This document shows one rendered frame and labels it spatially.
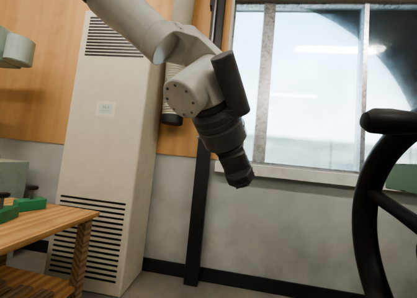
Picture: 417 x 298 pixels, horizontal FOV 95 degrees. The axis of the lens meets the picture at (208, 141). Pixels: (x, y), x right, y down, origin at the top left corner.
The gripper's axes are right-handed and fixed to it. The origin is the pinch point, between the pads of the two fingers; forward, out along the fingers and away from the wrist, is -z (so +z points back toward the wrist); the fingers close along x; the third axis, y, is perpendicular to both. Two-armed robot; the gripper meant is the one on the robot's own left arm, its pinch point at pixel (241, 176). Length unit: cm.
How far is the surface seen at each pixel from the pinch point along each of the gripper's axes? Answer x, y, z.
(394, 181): 3.8, 31.6, -13.5
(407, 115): 18.1, 16.5, 17.9
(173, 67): -109, -20, 12
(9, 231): -16, -87, -3
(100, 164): -68, -82, -16
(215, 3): -143, 24, 36
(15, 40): -115, -105, 64
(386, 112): 17.7, 15.1, 18.6
